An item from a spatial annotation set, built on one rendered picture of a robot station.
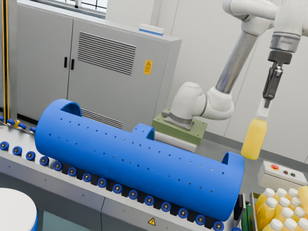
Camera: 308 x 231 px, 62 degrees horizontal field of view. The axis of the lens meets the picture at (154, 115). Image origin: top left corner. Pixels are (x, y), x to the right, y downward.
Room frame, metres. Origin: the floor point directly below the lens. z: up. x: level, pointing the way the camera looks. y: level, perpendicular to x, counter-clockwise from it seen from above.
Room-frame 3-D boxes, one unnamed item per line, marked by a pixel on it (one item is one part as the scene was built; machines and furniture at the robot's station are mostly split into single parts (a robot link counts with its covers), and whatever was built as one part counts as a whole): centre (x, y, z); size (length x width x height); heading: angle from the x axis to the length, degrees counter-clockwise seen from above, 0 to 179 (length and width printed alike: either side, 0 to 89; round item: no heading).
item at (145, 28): (2.82, 0.22, 1.48); 0.24 x 0.12 x 0.08; 84
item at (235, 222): (0.91, -0.45, 0.99); 0.10 x 0.02 x 0.12; 168
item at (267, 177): (1.15, -0.71, 1.05); 0.20 x 0.10 x 0.10; 78
